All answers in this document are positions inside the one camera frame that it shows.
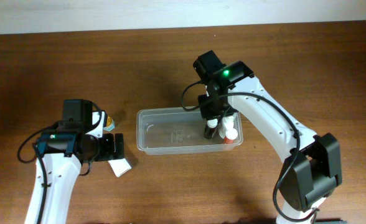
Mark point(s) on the dark bottle white cap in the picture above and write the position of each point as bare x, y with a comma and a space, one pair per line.
210, 128

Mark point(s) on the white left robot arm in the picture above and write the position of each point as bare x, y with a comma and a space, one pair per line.
55, 175

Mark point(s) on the orange bottle white cap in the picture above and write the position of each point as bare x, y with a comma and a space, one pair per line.
230, 135

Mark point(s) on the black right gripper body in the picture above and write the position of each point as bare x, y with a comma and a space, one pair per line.
214, 112

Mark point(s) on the clear plastic container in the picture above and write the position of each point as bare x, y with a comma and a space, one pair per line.
176, 131

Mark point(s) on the white spray bottle clear cap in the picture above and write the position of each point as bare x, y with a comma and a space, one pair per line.
226, 123

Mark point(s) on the white green panadol box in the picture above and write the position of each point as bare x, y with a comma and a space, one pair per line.
120, 166

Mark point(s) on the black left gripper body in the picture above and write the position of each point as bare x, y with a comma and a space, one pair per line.
117, 146

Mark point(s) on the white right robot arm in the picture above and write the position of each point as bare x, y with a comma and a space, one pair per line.
311, 168

